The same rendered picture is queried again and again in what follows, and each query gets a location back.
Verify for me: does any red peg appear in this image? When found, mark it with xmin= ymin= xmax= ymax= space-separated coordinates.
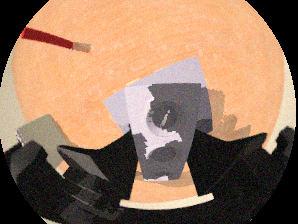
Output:
xmin=20 ymin=27 xmax=73 ymax=49

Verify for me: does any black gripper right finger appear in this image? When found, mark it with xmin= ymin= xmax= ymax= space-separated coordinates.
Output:
xmin=186 ymin=129 xmax=269 ymax=197

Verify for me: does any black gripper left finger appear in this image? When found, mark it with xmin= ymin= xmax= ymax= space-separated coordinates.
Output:
xmin=56 ymin=129 xmax=138 ymax=200

